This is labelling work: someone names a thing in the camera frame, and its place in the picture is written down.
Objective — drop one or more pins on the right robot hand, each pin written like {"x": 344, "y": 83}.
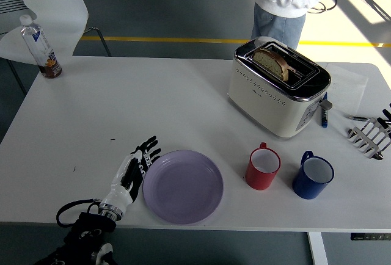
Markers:
{"x": 386, "y": 121}

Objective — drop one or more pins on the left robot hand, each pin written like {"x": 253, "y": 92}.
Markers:
{"x": 119, "y": 190}

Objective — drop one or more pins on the purple plate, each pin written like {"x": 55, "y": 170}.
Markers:
{"x": 183, "y": 187}

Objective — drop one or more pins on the bread slice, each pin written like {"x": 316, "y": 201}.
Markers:
{"x": 273, "y": 62}

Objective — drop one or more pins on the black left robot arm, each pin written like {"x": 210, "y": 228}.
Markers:
{"x": 91, "y": 231}

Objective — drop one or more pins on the silver pen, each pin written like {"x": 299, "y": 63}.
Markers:
{"x": 359, "y": 118}

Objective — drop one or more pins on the metal toast rack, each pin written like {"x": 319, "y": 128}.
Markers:
{"x": 365, "y": 143}

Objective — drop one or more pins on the blue marker pen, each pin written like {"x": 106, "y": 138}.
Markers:
{"x": 323, "y": 117}

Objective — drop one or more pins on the blue mug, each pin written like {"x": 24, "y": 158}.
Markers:
{"x": 307, "y": 187}

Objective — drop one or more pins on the black table control panel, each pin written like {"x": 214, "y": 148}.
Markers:
{"x": 369, "y": 237}

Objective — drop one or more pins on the cream and black toaster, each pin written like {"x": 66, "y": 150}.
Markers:
{"x": 262, "y": 100}

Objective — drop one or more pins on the red mug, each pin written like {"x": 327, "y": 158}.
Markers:
{"x": 259, "y": 179}

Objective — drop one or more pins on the white table leg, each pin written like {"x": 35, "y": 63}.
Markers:
{"x": 317, "y": 249}

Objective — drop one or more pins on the plastic drink bottle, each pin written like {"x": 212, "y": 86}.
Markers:
{"x": 38, "y": 45}

